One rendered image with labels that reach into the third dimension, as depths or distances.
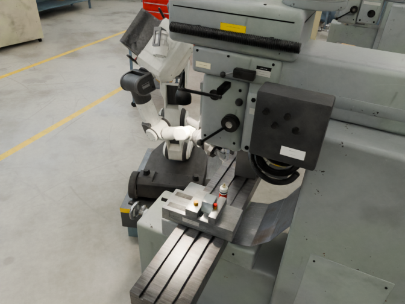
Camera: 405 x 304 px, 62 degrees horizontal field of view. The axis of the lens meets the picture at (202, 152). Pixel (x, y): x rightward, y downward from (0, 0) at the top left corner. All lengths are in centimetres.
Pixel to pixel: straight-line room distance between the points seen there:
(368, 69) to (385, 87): 7
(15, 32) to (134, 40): 575
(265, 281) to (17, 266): 182
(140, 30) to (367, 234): 134
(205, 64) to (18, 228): 230
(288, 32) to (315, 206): 60
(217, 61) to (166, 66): 52
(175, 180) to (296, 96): 158
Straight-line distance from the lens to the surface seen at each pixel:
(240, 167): 187
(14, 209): 334
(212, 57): 124
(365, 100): 119
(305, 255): 145
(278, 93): 94
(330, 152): 114
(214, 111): 134
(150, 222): 190
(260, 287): 181
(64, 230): 300
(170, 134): 176
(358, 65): 116
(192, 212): 152
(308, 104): 92
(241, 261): 170
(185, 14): 124
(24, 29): 750
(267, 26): 114
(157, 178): 240
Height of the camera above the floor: 209
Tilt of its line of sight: 34 degrees down
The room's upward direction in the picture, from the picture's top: 3 degrees clockwise
